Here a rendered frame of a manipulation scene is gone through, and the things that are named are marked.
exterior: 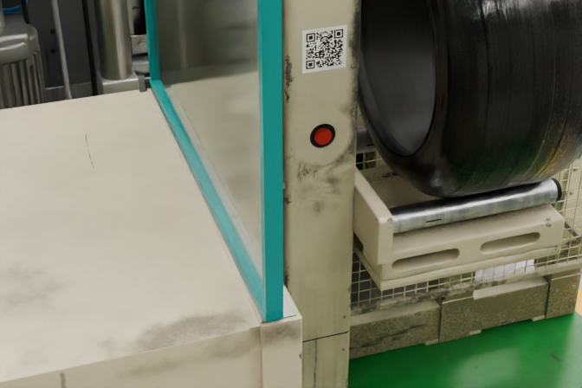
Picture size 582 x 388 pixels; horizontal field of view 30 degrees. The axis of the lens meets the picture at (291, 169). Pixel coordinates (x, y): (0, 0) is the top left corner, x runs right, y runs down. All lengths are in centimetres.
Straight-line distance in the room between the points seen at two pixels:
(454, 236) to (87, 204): 84
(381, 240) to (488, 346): 126
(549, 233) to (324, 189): 43
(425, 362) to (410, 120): 101
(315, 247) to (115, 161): 66
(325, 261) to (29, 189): 78
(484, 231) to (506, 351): 113
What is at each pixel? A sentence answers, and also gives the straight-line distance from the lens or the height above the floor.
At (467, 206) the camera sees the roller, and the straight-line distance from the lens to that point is 193.
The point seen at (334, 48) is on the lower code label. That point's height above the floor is 122.
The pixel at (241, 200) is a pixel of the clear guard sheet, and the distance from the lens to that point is 112.
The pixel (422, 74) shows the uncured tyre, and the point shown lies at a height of 100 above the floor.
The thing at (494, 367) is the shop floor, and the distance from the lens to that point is 300.
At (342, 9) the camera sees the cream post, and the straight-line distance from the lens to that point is 174.
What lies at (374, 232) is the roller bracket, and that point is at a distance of 185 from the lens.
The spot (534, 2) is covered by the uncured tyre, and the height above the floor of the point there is 132.
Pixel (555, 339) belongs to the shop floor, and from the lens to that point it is 312.
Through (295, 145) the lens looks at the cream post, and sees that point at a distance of 182.
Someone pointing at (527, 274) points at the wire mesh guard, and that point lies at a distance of 280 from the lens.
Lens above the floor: 196
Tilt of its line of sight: 31 degrees down
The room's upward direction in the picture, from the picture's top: straight up
